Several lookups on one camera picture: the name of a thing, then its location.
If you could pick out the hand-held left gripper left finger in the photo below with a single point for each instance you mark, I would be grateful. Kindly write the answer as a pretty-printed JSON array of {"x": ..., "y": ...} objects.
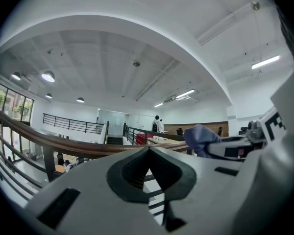
[{"x": 88, "y": 204}]

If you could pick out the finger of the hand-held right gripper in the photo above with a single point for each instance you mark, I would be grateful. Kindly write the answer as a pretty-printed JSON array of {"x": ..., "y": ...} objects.
[
  {"x": 232, "y": 151},
  {"x": 235, "y": 139}
]

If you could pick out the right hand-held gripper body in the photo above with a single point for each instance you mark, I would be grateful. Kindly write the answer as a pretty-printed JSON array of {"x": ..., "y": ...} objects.
[{"x": 279, "y": 175}]

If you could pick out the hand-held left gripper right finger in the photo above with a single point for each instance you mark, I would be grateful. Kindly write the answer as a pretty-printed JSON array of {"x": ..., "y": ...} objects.
[{"x": 210, "y": 195}]

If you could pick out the purple-blue cloth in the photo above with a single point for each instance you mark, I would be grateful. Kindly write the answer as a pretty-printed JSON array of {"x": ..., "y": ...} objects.
[{"x": 198, "y": 138}]

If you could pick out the brown wooden handrail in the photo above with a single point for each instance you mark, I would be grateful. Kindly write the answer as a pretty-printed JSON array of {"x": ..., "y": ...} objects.
[{"x": 63, "y": 144}]

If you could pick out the small wooden desk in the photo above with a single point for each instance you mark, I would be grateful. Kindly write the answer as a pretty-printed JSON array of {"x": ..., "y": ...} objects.
[{"x": 60, "y": 169}]

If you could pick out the black office chair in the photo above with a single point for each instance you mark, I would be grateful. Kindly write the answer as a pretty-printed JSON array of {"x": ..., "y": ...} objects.
[{"x": 179, "y": 132}]

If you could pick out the black metal balustrade bars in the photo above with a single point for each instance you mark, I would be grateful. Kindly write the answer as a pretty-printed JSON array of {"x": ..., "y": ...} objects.
[{"x": 49, "y": 163}]

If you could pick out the ceiling tube light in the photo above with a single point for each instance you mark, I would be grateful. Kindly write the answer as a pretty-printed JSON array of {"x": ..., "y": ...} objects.
[
  {"x": 158, "y": 105},
  {"x": 265, "y": 62},
  {"x": 185, "y": 93}
]

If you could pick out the light wooden table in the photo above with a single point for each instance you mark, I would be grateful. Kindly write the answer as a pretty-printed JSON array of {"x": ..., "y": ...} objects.
[{"x": 165, "y": 142}]

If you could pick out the dark staircase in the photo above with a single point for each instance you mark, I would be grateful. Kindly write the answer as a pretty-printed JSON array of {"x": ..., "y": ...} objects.
[{"x": 115, "y": 140}]

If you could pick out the ceiling air conditioner unit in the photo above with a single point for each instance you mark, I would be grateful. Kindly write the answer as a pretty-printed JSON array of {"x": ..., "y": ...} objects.
[{"x": 169, "y": 99}]

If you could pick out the long black metal railing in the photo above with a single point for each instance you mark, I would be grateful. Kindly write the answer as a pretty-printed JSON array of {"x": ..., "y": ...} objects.
[{"x": 71, "y": 125}]

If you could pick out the short black metal railing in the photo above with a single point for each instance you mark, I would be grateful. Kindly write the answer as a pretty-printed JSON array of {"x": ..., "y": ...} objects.
[{"x": 133, "y": 134}]

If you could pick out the red cabinet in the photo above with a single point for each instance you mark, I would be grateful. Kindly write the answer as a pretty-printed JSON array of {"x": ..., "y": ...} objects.
[{"x": 141, "y": 139}]

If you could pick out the glass partition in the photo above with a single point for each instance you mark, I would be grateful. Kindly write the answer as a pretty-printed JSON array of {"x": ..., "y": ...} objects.
[{"x": 111, "y": 120}]

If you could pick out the white ceiling conduit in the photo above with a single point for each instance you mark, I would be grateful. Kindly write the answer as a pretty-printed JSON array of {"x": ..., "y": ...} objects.
[
  {"x": 216, "y": 29},
  {"x": 159, "y": 79}
]

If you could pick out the round ceiling fixture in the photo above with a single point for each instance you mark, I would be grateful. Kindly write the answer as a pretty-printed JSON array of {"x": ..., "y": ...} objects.
[
  {"x": 136, "y": 63},
  {"x": 255, "y": 5}
]

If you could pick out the black-framed window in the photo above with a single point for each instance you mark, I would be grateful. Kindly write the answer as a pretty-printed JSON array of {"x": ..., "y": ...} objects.
[{"x": 13, "y": 104}]

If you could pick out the large dome pendant lamp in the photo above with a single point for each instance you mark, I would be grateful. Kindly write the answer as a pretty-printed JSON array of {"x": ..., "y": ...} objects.
[{"x": 48, "y": 76}]

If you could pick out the brown wooden wall panel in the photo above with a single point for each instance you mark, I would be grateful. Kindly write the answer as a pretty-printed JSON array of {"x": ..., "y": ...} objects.
[{"x": 196, "y": 125}]

